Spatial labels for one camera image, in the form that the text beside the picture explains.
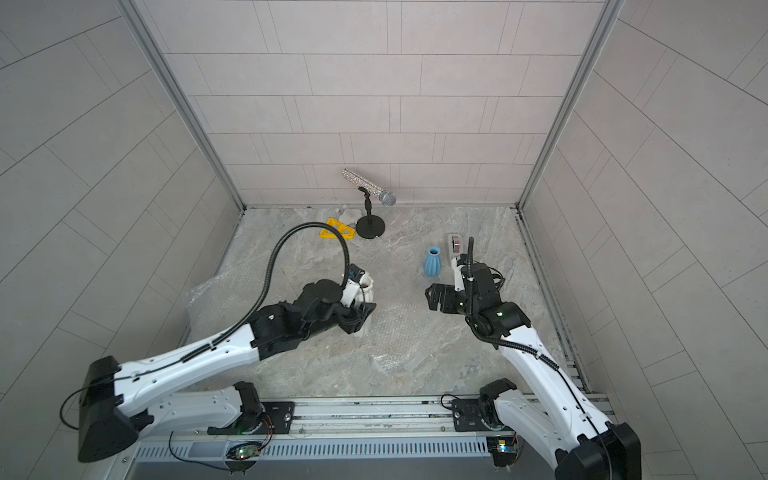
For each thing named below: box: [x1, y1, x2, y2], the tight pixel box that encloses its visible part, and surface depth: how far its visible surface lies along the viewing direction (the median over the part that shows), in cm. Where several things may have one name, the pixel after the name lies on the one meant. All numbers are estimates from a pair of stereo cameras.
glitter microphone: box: [342, 168, 397, 207], surface depth 95 cm
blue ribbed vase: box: [424, 246, 442, 277], surface depth 93 cm
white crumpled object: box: [338, 208, 362, 225], surface depth 114 cm
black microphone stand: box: [356, 186, 386, 239], surface depth 111 cm
